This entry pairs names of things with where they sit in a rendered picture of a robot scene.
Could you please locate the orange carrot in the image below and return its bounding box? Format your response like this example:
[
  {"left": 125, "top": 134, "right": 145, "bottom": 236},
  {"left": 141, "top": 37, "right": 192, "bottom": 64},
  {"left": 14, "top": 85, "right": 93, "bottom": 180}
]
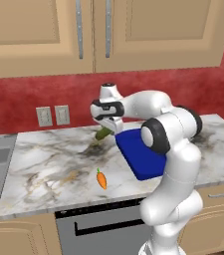
[{"left": 96, "top": 167, "right": 109, "bottom": 191}]

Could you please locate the black dishwasher handle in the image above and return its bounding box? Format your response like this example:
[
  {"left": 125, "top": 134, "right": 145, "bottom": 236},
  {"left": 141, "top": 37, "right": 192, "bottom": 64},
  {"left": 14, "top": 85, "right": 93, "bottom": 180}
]
[{"left": 74, "top": 218, "right": 151, "bottom": 237}]

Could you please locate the grey dishwasher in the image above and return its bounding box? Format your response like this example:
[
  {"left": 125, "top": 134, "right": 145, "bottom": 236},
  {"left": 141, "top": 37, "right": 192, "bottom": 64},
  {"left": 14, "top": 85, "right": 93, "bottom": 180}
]
[{"left": 54, "top": 197, "right": 156, "bottom": 255}]

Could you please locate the grey wall outlet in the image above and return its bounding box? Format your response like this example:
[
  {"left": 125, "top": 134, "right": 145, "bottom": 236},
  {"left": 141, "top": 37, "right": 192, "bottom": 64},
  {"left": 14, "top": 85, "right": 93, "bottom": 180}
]
[
  {"left": 35, "top": 106, "right": 54, "bottom": 128},
  {"left": 54, "top": 105, "right": 71, "bottom": 127}
]

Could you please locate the silver drawer handle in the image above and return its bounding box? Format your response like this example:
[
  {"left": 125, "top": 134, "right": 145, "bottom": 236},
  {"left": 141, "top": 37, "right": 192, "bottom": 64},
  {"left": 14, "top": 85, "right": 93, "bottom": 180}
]
[{"left": 207, "top": 189, "right": 224, "bottom": 199}]

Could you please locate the green cucumber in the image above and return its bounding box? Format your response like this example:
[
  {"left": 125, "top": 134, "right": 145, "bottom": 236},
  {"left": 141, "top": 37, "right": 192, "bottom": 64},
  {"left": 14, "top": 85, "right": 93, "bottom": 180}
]
[{"left": 95, "top": 127, "right": 114, "bottom": 141}]

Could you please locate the blue tray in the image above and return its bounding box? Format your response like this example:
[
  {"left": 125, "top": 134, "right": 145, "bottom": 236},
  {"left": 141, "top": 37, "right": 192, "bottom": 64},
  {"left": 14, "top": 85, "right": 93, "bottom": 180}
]
[{"left": 114, "top": 127, "right": 168, "bottom": 181}]

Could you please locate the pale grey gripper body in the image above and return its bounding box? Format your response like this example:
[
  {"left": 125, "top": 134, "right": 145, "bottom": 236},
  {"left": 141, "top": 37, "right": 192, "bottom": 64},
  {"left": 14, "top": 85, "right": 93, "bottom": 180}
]
[{"left": 98, "top": 114, "right": 125, "bottom": 135}]

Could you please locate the beige wall cupboard door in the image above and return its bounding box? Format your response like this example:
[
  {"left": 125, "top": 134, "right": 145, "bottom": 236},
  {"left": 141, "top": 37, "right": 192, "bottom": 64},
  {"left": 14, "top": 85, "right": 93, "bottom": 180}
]
[
  {"left": 93, "top": 0, "right": 224, "bottom": 75},
  {"left": 0, "top": 0, "right": 96, "bottom": 80}
]

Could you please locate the beige base cupboard door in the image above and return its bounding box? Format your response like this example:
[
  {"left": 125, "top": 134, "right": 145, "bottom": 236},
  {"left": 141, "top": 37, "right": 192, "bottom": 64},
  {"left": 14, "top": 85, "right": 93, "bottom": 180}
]
[
  {"left": 177, "top": 204, "right": 224, "bottom": 255},
  {"left": 0, "top": 213, "right": 64, "bottom": 255}
]

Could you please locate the beige drawer front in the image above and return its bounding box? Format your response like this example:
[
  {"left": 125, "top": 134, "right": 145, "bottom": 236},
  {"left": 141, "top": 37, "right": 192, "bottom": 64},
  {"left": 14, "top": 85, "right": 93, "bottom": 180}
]
[{"left": 196, "top": 181, "right": 224, "bottom": 209}]

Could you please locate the silver cupboard door handle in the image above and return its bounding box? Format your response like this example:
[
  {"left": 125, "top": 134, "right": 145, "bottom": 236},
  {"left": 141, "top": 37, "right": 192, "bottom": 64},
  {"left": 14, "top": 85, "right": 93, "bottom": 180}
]
[
  {"left": 75, "top": 0, "right": 85, "bottom": 61},
  {"left": 105, "top": 0, "right": 113, "bottom": 60}
]

